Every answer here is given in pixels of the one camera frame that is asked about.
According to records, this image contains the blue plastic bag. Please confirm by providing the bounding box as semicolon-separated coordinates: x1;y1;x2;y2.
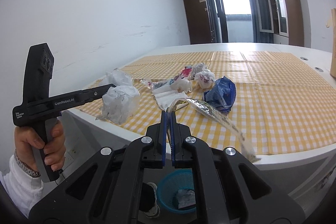
203;77;236;114

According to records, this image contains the silver foil snack wrapper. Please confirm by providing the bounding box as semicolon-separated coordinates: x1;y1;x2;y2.
167;98;261;163

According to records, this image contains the trash pile inside basket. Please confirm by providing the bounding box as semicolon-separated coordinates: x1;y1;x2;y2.
173;189;196;210

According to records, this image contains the small crumpled white plastic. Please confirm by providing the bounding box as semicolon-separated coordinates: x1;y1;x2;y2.
105;68;133;86

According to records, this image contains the blue mesh trash basket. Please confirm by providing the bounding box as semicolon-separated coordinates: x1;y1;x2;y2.
157;169;196;214

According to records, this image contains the balcony window door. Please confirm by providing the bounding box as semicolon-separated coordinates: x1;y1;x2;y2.
214;0;253;43

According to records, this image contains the yellow checkered tablecloth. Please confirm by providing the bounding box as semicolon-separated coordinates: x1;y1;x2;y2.
78;51;335;155

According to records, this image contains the person's left hand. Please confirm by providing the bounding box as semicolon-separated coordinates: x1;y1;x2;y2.
14;121;66;172

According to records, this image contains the white paper napkin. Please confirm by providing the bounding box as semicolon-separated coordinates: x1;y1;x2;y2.
153;90;187;110

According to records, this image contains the white plastic bag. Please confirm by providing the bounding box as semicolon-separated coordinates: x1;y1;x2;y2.
96;85;140;125

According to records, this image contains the white sneaker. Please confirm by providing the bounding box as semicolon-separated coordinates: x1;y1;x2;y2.
145;182;160;218

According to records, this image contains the white tissue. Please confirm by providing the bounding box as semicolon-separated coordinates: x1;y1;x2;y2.
170;78;193;93

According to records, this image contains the silver wristwatch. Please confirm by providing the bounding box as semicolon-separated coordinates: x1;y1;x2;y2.
14;151;41;178

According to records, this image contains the dark brown wardrobe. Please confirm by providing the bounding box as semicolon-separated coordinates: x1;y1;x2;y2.
183;0;213;44

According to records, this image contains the brown cardboard box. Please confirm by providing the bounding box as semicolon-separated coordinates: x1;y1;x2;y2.
326;8;336;78

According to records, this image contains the clear wrapper with red label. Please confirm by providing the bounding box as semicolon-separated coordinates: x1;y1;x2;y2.
140;65;192;90

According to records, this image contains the white left sleeve forearm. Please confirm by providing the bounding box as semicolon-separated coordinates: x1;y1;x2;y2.
1;155;44;217

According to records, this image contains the white bag with red print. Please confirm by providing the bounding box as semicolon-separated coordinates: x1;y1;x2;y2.
194;69;216;89

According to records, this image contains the glass door cabinet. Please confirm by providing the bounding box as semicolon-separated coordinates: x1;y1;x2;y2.
273;0;304;47

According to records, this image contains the open white framed glass door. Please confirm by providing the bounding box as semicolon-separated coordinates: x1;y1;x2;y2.
256;0;274;34

